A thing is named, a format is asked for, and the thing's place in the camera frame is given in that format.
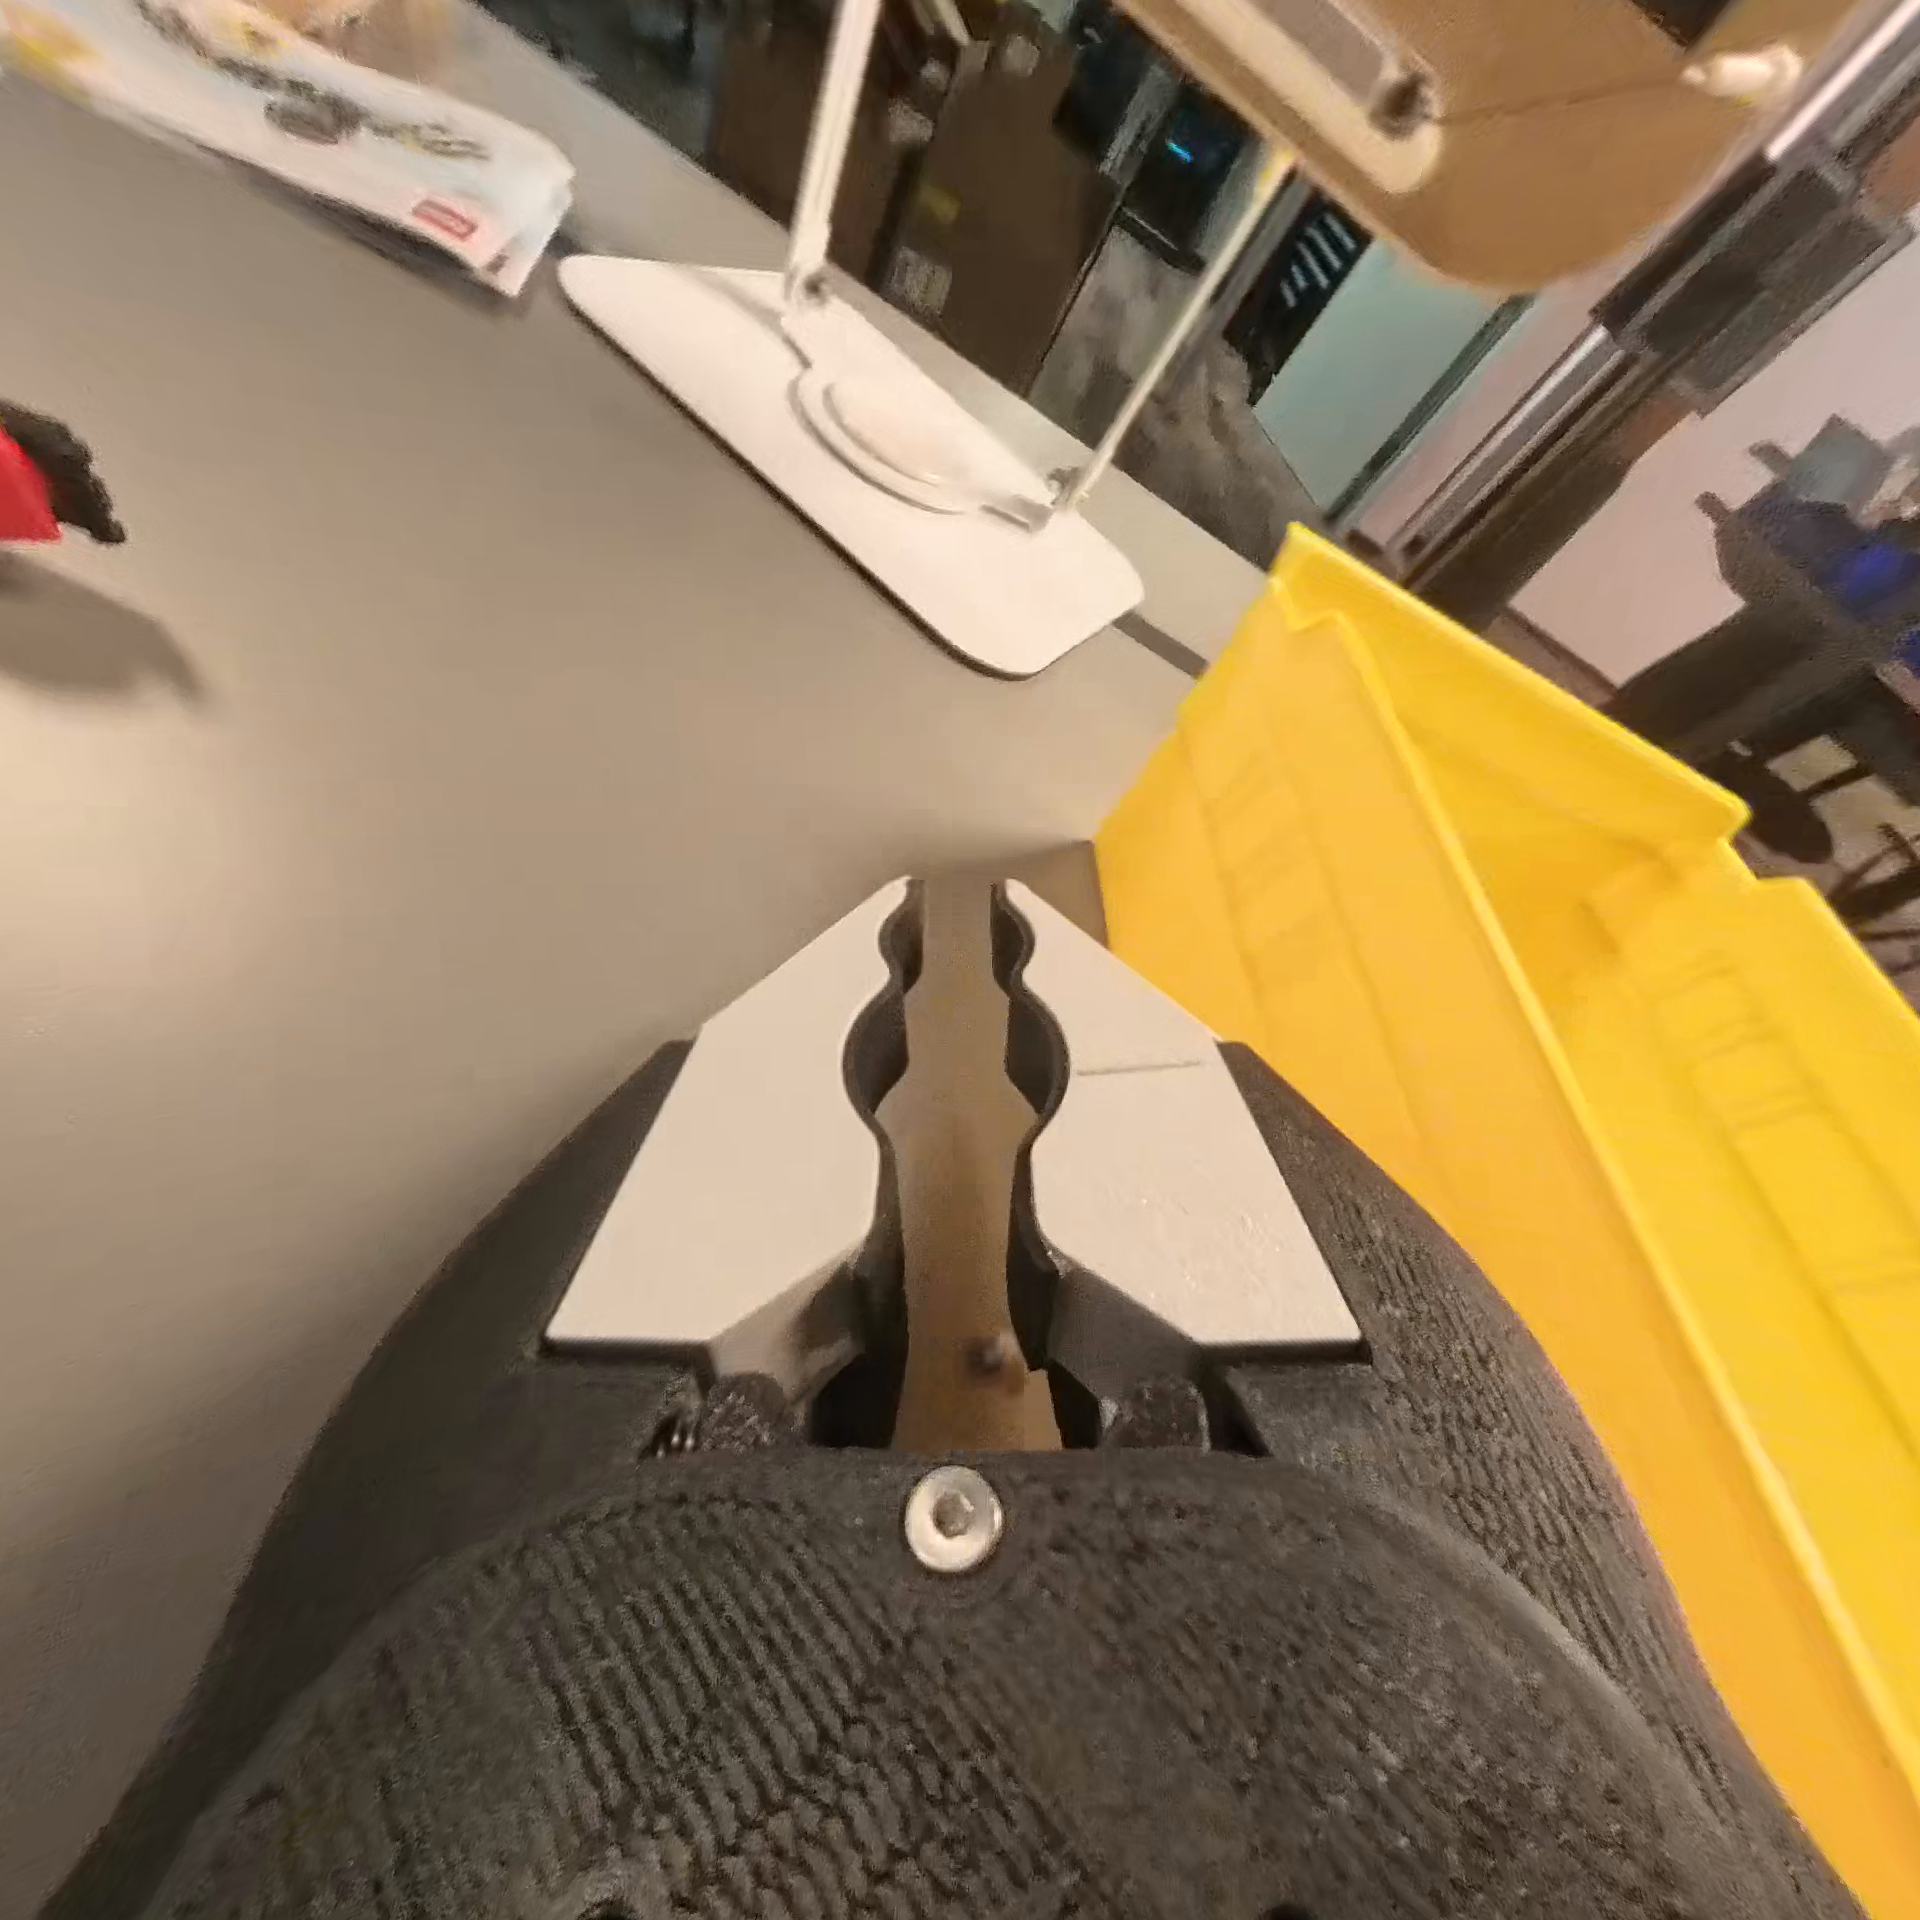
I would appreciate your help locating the colourful cover booklet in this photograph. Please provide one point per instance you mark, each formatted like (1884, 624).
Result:
(346, 136)

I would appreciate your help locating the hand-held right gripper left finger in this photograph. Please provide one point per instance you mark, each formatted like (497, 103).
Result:
(722, 1200)

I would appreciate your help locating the red yellow lego figure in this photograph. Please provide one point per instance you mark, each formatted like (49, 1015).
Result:
(25, 488)

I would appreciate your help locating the wooden head desk lamp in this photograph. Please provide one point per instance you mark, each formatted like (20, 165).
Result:
(931, 511)

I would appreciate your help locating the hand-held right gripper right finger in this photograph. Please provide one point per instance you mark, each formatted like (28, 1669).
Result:
(1186, 1200)

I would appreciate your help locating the yellow plastic bin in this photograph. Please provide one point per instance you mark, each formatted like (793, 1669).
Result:
(1501, 1049)

